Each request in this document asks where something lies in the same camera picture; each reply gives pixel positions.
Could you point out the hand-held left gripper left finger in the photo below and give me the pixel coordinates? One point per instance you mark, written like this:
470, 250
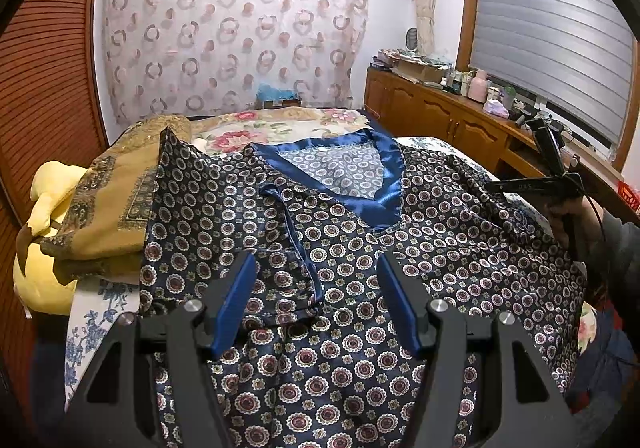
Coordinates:
235, 298

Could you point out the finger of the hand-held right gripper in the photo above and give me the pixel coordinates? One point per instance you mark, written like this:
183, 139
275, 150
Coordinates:
520, 186

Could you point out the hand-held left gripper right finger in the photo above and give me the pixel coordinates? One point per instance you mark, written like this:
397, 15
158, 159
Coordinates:
400, 300

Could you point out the navy patterned satin pajama top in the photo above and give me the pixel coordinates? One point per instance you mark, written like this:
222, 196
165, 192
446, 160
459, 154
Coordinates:
350, 238

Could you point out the person's right forearm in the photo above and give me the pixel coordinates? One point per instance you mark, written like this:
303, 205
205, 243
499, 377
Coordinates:
622, 248

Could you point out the person's right hand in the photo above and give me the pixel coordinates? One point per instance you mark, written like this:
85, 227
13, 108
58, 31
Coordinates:
587, 228

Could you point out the purple cloth bundle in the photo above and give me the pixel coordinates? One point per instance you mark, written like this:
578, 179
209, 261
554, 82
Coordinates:
496, 108

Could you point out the pink thermos jug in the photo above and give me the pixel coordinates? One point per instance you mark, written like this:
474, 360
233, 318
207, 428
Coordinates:
477, 87

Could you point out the red basket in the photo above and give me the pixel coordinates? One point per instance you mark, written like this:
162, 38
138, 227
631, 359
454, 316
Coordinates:
629, 198

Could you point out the long wooden cabinet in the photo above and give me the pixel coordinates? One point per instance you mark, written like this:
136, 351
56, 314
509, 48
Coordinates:
440, 112

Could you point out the grey window blind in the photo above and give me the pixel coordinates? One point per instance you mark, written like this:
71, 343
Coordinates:
550, 27

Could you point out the blue white floral bedsheet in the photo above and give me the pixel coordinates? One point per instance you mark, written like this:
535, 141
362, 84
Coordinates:
95, 328

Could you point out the cardboard box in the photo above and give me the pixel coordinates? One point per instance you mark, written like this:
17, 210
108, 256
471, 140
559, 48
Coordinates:
420, 70

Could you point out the golden patterned cloth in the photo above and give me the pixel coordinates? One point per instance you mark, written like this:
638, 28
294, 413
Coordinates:
110, 193

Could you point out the small white fan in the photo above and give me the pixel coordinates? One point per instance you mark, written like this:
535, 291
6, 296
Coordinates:
412, 40

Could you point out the yellow plush pillow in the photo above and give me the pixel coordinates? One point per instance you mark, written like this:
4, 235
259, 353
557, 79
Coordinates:
40, 278

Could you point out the blue plastic bag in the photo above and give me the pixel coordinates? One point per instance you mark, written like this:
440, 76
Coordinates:
275, 92

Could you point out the sheer curtain with circles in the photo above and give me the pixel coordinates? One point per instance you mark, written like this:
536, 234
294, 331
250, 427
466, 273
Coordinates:
225, 37

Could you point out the wooden slatted wardrobe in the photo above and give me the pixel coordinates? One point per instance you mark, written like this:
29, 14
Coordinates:
50, 77

